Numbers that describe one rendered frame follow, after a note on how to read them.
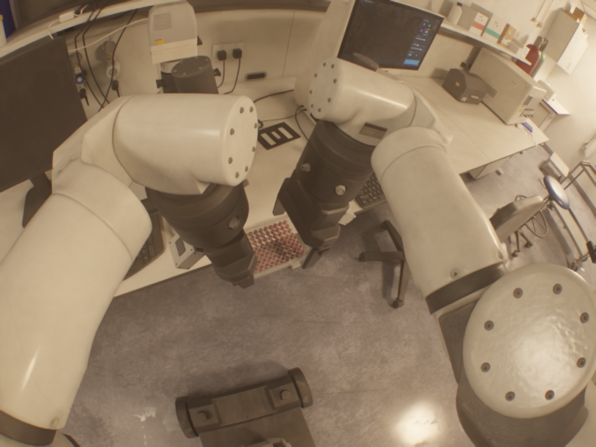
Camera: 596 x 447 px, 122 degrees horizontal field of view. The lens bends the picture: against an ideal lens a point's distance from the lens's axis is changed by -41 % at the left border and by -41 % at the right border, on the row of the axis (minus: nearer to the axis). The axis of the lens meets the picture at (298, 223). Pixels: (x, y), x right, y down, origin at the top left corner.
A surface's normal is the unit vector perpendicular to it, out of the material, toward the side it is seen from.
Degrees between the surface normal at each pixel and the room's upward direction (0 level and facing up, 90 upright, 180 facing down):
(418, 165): 39
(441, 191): 29
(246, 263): 12
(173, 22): 73
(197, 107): 17
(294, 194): 78
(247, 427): 0
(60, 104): 86
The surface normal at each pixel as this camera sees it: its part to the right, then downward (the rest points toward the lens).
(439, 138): 0.37, -0.53
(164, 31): 0.46, 0.78
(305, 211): -0.82, 0.18
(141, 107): -0.04, -0.34
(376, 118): 0.23, 0.80
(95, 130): 0.97, 0.19
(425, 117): -0.91, -0.03
